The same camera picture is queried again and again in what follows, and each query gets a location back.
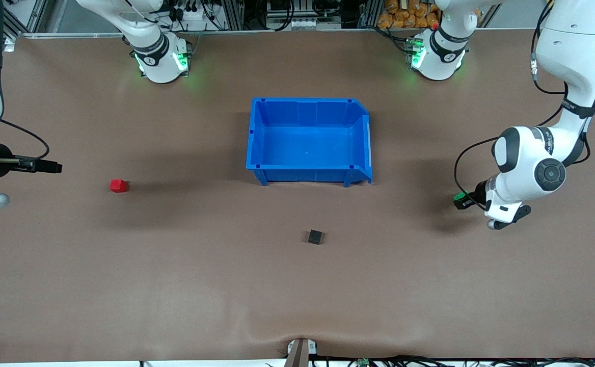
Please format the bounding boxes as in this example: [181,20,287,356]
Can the blue plastic storage bin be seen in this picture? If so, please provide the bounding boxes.
[246,97,373,188]

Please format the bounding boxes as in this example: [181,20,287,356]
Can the metal table clamp bracket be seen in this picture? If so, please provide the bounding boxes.
[286,338,318,367]

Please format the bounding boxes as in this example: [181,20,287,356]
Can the aluminium table edge rail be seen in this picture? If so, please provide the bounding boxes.
[5,28,537,51]

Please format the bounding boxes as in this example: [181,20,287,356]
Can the pile of orange objects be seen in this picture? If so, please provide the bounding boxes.
[377,0,442,29]

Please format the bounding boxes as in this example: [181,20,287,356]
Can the aluminium frame post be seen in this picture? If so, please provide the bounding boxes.
[2,0,38,39]

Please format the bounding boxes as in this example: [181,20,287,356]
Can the white power strip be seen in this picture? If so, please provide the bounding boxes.
[173,6,211,22]

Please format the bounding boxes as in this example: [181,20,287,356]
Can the large table cover mat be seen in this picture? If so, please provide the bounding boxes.
[0,28,595,363]

